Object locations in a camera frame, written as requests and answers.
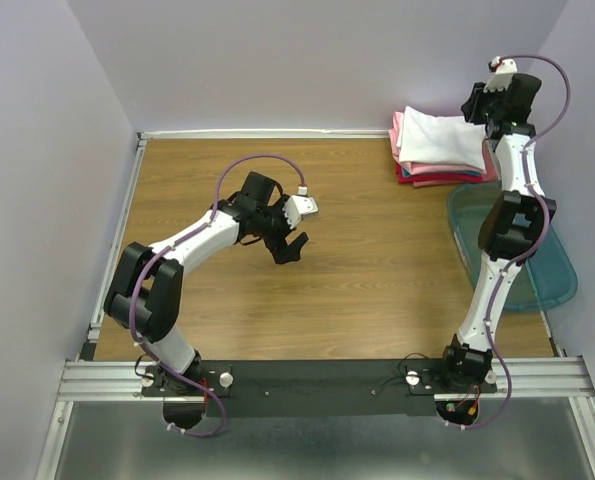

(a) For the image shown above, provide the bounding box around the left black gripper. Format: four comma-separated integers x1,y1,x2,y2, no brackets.
256,195,309,265

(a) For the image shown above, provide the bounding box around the white t shirt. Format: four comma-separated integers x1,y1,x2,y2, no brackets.
392,106,486,174

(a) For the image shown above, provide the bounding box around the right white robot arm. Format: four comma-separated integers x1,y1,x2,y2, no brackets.
436,73,557,392

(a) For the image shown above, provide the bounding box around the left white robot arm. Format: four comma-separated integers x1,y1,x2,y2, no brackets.
103,172,319,395

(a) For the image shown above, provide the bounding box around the folded pink t shirt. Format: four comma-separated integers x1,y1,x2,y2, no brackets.
388,117,497,182

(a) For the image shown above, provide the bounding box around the folded red t shirt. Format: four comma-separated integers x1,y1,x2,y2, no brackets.
403,181,465,187

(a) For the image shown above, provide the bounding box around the teal plastic bin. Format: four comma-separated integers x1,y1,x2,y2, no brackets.
446,182,578,313

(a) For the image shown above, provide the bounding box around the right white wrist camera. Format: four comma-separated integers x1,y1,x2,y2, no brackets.
483,56,517,93

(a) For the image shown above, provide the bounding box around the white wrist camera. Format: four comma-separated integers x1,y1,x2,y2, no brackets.
483,56,517,93
282,195,319,229

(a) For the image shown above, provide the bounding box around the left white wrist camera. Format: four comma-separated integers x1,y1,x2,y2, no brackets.
282,195,319,229

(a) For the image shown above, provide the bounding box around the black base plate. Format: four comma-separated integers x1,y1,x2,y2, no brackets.
138,355,497,427

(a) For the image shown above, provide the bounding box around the aluminium front rail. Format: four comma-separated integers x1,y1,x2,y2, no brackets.
58,357,595,401

